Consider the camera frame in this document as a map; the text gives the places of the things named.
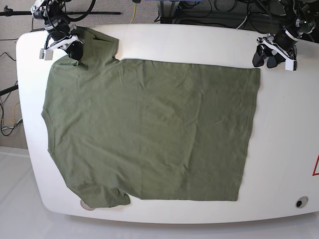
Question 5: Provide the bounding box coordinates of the black stand leg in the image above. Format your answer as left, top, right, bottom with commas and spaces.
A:
0, 84, 18, 96

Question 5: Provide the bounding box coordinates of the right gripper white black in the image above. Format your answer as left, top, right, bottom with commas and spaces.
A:
44, 23, 84, 65

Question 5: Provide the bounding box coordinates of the right table grommet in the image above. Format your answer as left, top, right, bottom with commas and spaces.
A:
296, 196, 309, 208

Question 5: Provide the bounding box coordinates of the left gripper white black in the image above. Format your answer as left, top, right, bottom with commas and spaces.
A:
252, 34, 298, 69

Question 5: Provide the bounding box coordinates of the left table grommet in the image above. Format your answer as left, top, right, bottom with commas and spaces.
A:
80, 199, 96, 211

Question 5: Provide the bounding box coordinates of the table grommet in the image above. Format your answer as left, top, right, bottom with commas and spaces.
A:
296, 196, 309, 208
80, 199, 96, 211

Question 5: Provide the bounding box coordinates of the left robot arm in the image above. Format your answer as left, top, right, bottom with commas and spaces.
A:
252, 0, 319, 71

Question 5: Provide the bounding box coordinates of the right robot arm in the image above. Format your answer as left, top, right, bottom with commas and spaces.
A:
31, 0, 95, 65

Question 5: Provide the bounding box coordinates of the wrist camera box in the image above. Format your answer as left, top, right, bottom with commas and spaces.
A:
39, 49, 54, 61
285, 59, 298, 71

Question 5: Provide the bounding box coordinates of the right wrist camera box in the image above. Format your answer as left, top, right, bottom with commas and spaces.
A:
39, 49, 54, 61

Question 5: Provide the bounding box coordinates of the olive green T-shirt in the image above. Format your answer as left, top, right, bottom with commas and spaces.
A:
42, 27, 261, 208

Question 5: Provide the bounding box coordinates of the red triangle sticker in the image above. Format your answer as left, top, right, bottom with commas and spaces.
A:
313, 156, 319, 176

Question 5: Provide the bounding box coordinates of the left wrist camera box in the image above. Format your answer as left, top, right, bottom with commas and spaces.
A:
285, 59, 298, 71

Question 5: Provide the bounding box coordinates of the yellow floor cable coil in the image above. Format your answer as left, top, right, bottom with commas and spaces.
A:
0, 102, 23, 129

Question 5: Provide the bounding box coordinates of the black tripod bar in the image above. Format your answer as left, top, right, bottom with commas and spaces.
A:
0, 7, 122, 17

